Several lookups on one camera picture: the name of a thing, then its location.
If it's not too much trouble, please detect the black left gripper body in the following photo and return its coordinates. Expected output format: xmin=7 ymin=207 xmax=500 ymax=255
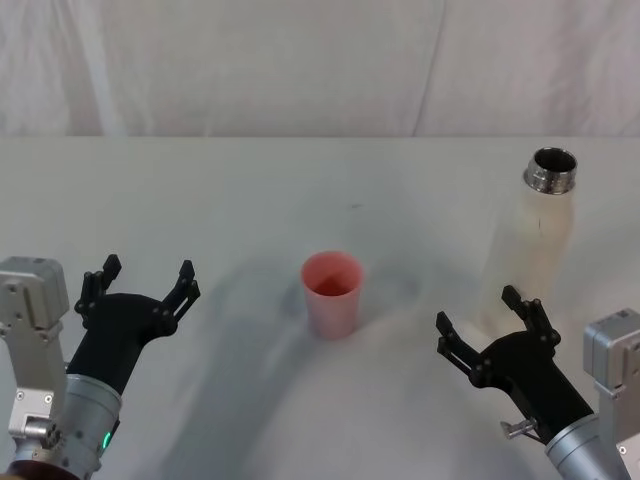
xmin=65 ymin=292 xmax=178 ymax=398

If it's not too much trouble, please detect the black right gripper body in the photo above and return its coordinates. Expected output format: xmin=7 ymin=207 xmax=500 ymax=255
xmin=469 ymin=331 xmax=597 ymax=442

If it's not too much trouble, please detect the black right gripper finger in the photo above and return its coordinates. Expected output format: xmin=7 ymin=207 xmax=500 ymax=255
xmin=501 ymin=284 xmax=562 ymax=357
xmin=435 ymin=310 xmax=494 ymax=389

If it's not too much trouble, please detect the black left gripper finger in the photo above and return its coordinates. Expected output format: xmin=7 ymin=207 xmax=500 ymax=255
xmin=74 ymin=253 xmax=122 ymax=329
xmin=152 ymin=259 xmax=201 ymax=335

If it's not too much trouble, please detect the cream vacuum bottle steel neck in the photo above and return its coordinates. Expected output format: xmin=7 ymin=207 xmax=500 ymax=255
xmin=472 ymin=146 xmax=580 ymax=351

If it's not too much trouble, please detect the white table cloth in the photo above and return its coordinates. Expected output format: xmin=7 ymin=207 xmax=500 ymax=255
xmin=0 ymin=133 xmax=640 ymax=480

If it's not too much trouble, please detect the pink plastic cup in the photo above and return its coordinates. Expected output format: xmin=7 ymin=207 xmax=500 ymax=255
xmin=299 ymin=251 xmax=365 ymax=342

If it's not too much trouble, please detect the white curtain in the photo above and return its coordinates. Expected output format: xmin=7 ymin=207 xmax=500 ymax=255
xmin=0 ymin=0 xmax=640 ymax=139

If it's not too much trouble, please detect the thin dark cable silver plug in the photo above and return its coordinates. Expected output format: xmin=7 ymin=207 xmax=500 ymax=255
xmin=499 ymin=418 xmax=549 ymax=444

